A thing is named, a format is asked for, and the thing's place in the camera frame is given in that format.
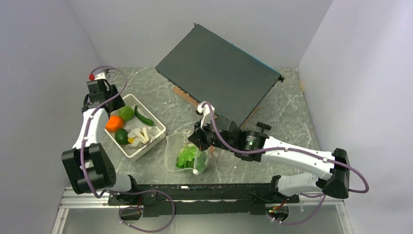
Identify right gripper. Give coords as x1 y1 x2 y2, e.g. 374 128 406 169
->
188 116 235 153

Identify orange tangerine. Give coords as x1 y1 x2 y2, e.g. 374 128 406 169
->
105 116 125 133

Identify green lettuce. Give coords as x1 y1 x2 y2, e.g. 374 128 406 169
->
175 143 209 173

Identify polka dot zip bag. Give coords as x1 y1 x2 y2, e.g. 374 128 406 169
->
164 132 218 175

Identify white mushrooms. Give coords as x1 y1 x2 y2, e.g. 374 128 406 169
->
128 127 151 147

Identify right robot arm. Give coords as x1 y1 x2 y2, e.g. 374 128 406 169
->
188 117 350 202

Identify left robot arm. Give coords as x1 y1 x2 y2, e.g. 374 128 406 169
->
61 79 140 205

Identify light green bumpy fruit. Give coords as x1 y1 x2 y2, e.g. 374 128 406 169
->
118 106 135 121

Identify green chili pepper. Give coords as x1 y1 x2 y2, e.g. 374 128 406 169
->
134 105 155 127

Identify green lime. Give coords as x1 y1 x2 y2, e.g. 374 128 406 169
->
114 128 129 145

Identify wooden board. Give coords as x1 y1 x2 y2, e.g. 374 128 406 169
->
172 86 258 127

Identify black hammer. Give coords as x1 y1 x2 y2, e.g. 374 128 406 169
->
256 122 272 133

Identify dark rack server box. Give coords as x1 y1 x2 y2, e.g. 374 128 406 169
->
155 24 284 126

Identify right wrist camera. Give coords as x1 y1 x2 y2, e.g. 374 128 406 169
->
196 101 215 128

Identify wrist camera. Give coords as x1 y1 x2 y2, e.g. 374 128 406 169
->
196 101 215 128
87 72 112 103

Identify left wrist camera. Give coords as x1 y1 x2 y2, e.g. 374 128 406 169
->
87 72 112 103

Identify aluminium side rail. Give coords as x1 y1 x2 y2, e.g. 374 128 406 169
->
51 68 116 234

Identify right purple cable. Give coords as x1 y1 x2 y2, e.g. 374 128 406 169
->
201 101 370 226

